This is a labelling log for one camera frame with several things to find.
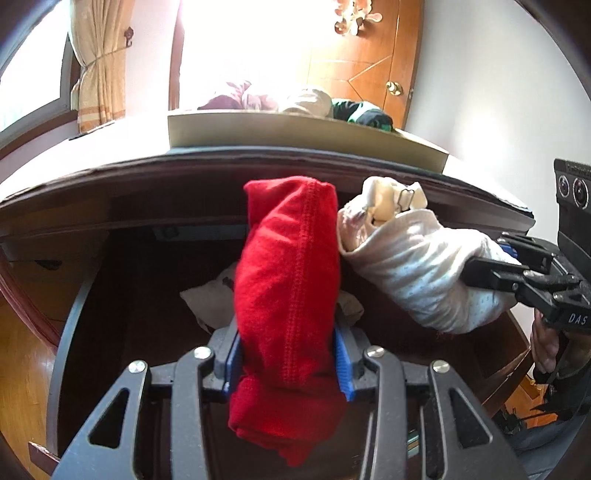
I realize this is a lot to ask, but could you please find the dark wooden desk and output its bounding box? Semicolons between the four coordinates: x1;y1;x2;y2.
0;148;536;462

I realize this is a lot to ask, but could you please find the yellow tied curtain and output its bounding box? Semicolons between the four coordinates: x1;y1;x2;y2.
69;0;132;125

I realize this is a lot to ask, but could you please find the wooden door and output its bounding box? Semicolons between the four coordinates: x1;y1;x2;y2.
295;0;423;130

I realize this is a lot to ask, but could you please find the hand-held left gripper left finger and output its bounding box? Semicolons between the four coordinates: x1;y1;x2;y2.
51;325;241;480

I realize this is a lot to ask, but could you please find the maroon pink underwear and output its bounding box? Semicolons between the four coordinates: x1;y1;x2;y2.
198;80;282;112

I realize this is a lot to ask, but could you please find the window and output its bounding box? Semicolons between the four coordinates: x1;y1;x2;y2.
0;28;77;134

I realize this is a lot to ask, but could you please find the cream dotted underwear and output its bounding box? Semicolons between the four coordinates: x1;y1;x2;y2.
279;87;332;117

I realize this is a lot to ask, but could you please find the wooden door frame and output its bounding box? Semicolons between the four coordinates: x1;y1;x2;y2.
168;0;185;112

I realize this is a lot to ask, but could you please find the shallow cardboard box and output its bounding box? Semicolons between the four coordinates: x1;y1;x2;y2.
167;110;450;175

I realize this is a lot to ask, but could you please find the white green cloud tablecloth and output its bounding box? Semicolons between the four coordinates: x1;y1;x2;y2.
0;117;536;217

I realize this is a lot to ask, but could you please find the red underwear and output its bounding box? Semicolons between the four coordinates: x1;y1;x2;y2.
228;175;348;468

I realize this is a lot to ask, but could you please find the white dotted underwear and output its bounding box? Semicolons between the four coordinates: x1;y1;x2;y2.
336;176;522;335

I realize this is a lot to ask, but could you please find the green black underwear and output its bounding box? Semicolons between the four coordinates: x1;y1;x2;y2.
331;98;395;132

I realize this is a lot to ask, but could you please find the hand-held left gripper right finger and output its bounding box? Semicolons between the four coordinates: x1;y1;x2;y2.
335;323;529;480

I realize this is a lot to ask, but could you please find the pale paper door ornament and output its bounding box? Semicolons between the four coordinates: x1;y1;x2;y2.
333;0;383;37

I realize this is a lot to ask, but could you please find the person's right hand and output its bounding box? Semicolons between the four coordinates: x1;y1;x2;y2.
530;310;561;372

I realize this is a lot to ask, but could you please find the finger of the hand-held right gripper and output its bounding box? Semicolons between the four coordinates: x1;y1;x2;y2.
462;257;580;305
496;233;559;268

